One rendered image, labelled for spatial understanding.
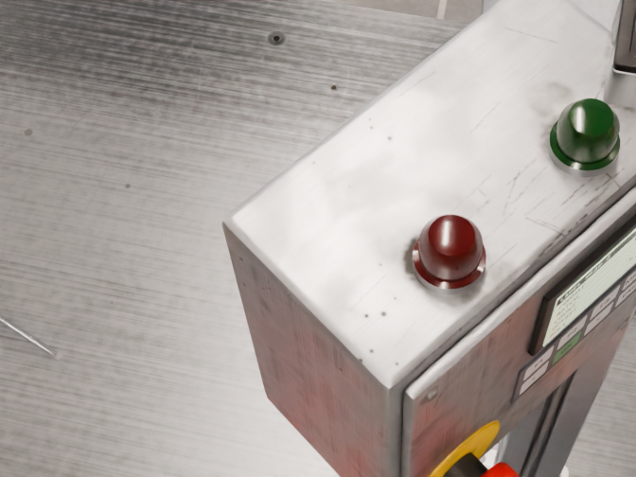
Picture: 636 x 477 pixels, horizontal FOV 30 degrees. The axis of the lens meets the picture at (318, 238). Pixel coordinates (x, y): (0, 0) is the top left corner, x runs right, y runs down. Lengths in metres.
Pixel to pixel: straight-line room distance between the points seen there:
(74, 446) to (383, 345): 0.72
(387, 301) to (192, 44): 0.90
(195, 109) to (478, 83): 0.80
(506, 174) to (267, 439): 0.67
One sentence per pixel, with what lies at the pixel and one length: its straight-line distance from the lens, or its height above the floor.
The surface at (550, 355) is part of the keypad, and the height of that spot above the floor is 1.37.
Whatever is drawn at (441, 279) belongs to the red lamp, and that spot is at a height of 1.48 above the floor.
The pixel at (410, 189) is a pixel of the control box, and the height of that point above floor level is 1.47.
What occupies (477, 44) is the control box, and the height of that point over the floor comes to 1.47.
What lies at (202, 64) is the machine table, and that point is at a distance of 1.28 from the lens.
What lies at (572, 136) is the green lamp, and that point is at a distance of 0.44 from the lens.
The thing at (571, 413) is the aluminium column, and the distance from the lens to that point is 0.77.
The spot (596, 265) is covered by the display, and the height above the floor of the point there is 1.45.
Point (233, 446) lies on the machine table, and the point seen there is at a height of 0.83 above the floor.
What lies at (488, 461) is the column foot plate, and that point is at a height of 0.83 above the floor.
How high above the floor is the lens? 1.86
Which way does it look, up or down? 62 degrees down
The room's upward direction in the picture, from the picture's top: 6 degrees counter-clockwise
